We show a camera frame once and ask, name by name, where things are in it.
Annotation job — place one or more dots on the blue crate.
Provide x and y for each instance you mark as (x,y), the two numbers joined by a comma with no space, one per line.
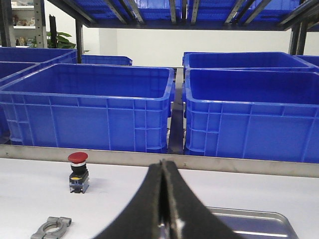
(10,71)
(123,108)
(43,56)
(272,61)
(311,60)
(269,115)
(106,60)

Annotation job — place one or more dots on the red emergency stop button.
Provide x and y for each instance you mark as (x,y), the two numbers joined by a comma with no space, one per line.
(79,178)

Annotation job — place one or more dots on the silver metal tray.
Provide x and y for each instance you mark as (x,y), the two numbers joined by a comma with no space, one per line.
(248,224)

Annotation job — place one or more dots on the grey metal pipe clamp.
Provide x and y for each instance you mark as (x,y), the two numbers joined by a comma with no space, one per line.
(53,228)

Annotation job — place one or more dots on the green potted plant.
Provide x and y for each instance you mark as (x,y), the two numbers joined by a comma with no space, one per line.
(62,41)

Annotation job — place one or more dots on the blue crate far right rear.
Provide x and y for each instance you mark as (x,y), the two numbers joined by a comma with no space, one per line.
(311,60)

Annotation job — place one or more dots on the blue crate rear centre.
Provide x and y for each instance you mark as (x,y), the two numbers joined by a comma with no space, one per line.
(106,60)

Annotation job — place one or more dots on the grey background shelf unit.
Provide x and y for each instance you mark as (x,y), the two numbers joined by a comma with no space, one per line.
(29,23)

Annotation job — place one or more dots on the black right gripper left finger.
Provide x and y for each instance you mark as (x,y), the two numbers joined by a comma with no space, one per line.
(140,218)

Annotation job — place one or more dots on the steel table edge rail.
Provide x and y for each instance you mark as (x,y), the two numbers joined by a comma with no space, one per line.
(234,165)

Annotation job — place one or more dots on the blue crate rear left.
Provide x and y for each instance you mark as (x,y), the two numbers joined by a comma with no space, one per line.
(43,56)

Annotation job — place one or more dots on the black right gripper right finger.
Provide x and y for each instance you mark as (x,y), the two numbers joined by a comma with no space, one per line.
(181,201)

